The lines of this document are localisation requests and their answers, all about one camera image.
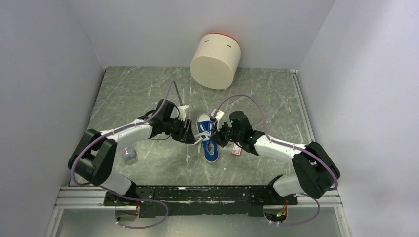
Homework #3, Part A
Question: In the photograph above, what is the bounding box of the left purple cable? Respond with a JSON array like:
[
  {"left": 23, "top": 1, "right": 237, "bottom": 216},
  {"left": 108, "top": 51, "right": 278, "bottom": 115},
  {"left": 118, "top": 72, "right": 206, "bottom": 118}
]
[{"left": 70, "top": 80, "right": 184, "bottom": 229}]

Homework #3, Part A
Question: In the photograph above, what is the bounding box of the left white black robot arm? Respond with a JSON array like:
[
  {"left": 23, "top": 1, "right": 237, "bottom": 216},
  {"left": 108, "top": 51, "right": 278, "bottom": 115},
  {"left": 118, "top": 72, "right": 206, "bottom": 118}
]
[{"left": 68, "top": 100, "right": 195, "bottom": 205}]

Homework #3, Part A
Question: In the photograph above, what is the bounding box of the purple cable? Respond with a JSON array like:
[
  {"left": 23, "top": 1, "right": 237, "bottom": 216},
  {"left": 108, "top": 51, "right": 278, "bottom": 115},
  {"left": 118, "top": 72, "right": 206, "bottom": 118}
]
[
  {"left": 211, "top": 94, "right": 339, "bottom": 226},
  {"left": 70, "top": 80, "right": 184, "bottom": 229}
]

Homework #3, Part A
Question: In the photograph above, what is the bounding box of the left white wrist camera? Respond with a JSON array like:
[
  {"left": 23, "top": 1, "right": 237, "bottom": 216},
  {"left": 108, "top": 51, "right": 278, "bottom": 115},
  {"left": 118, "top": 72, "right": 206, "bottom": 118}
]
[{"left": 177, "top": 104, "right": 192, "bottom": 121}]

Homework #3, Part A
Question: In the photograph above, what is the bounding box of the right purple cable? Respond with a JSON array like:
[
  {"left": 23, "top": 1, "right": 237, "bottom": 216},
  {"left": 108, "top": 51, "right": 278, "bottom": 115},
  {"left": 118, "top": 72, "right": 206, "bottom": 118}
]
[{"left": 211, "top": 94, "right": 339, "bottom": 226}]

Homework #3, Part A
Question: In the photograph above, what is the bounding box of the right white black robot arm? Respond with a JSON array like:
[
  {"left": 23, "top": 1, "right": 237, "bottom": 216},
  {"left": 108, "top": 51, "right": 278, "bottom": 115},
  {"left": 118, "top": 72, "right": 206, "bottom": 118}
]
[{"left": 210, "top": 110, "right": 340, "bottom": 204}]

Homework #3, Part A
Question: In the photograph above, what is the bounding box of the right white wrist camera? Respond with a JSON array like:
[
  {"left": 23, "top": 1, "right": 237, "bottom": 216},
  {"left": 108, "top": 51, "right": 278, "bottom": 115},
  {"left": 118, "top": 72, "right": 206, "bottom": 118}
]
[{"left": 211, "top": 109, "right": 227, "bottom": 130}]

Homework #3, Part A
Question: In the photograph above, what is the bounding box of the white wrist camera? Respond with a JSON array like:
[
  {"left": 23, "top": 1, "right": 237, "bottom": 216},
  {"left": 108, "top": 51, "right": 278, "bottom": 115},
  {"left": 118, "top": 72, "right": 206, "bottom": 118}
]
[
  {"left": 177, "top": 104, "right": 192, "bottom": 121},
  {"left": 211, "top": 109, "right": 227, "bottom": 130}
]

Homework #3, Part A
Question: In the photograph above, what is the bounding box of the small red white box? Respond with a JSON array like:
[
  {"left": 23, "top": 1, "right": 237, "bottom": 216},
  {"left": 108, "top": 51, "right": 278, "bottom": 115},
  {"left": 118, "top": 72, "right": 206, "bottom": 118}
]
[{"left": 231, "top": 144, "right": 242, "bottom": 156}]

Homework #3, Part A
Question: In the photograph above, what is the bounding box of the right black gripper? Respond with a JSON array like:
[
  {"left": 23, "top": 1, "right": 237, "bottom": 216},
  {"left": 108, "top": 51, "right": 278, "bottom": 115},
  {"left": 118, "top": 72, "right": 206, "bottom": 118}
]
[{"left": 209, "top": 119, "right": 242, "bottom": 148}]

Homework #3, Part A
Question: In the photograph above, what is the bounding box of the aluminium frame rail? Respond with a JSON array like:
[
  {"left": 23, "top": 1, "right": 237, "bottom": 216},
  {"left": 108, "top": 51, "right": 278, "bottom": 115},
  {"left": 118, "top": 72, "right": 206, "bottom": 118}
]
[{"left": 54, "top": 66, "right": 350, "bottom": 237}]

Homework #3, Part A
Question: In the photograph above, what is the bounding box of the blue canvas sneaker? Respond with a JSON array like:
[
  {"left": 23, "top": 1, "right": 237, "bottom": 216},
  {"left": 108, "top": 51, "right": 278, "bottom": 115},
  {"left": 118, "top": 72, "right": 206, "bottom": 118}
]
[{"left": 197, "top": 114, "right": 219, "bottom": 163}]

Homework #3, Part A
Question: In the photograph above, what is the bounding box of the cream cylindrical container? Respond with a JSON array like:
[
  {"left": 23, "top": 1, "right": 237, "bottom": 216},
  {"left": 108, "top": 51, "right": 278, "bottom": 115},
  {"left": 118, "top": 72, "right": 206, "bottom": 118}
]
[{"left": 190, "top": 32, "right": 241, "bottom": 90}]

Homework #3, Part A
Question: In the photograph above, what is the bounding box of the white shoelace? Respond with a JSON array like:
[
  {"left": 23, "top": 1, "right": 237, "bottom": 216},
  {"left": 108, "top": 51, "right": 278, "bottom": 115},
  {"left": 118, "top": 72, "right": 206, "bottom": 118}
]
[{"left": 193, "top": 121, "right": 214, "bottom": 153}]

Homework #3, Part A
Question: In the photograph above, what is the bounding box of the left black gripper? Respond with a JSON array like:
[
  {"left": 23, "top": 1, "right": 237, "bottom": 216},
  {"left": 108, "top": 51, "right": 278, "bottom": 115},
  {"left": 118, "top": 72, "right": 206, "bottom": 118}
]
[{"left": 162, "top": 116, "right": 196, "bottom": 144}]

